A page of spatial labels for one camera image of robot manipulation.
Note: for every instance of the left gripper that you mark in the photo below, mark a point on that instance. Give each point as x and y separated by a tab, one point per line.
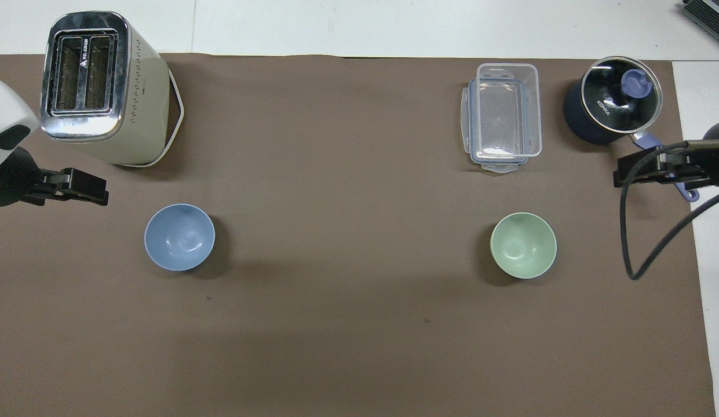
14	179

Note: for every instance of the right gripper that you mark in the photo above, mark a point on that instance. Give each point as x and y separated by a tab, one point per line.
715	156

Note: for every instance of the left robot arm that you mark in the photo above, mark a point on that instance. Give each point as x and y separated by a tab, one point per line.
6	104

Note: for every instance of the blue bowl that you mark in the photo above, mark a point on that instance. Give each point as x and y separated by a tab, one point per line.
179	237

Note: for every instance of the green bowl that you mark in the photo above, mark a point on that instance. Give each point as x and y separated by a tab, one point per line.
523	245

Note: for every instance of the glass pot lid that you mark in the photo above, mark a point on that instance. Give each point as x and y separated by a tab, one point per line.
620	95

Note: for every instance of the cream and chrome toaster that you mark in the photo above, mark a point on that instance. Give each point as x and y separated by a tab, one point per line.
104	98

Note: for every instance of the dark grey ribbed device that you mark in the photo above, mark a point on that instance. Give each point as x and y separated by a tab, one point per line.
710	20

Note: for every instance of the dark blue pot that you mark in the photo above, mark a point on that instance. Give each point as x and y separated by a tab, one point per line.
579	121

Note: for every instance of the clear plastic container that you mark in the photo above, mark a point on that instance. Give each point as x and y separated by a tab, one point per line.
507	110

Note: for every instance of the clear blue-edged container lid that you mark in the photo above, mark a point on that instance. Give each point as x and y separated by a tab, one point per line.
498	165

